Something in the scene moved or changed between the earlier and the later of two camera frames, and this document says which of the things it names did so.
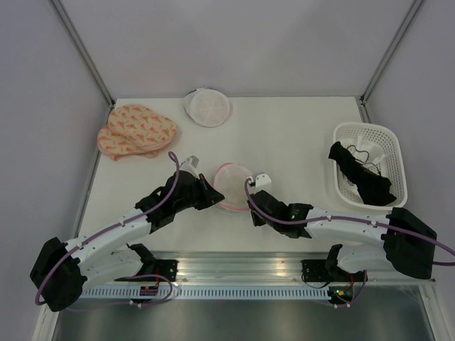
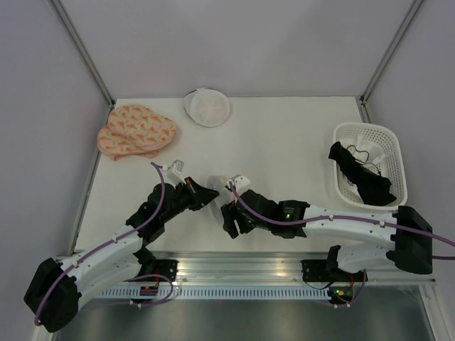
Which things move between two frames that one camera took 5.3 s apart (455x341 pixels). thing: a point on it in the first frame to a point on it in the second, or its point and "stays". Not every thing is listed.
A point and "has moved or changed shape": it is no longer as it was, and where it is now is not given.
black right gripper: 257,220 to 229,213
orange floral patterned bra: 133,129 stays
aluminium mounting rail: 266,266 stays
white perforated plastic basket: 379,146 stays
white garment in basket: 367,153 stays
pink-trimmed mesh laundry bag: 229,180 has moved or changed shape
